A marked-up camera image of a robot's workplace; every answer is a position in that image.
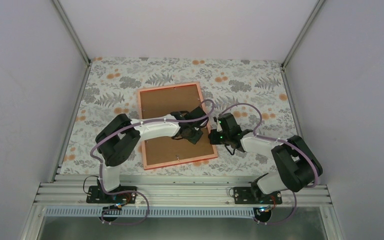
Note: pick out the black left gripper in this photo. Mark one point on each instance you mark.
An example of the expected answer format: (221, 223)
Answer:
(194, 139)

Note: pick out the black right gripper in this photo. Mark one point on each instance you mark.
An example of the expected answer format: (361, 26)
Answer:
(211, 136)

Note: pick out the red picture frame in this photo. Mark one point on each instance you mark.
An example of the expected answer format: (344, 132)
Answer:
(166, 142)

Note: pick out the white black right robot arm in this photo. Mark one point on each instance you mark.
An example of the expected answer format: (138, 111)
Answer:
(296, 165)

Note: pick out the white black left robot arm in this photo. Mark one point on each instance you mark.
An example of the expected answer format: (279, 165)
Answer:
(119, 138)

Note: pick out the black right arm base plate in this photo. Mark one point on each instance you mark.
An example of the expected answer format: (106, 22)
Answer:
(254, 196)

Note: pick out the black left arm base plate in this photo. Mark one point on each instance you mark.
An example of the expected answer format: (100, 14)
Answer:
(97, 196)

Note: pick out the aluminium corner post left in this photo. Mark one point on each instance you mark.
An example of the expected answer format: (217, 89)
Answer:
(71, 31)

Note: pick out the aluminium corner post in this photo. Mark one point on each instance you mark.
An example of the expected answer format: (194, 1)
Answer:
(302, 33)
(71, 31)

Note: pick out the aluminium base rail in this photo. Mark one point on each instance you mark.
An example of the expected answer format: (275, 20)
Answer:
(159, 191)

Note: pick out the grey slotted cable duct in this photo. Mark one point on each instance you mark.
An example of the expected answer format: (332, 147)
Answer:
(153, 212)

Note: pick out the aluminium corner post right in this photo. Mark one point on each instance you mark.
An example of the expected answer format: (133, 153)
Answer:
(302, 33)

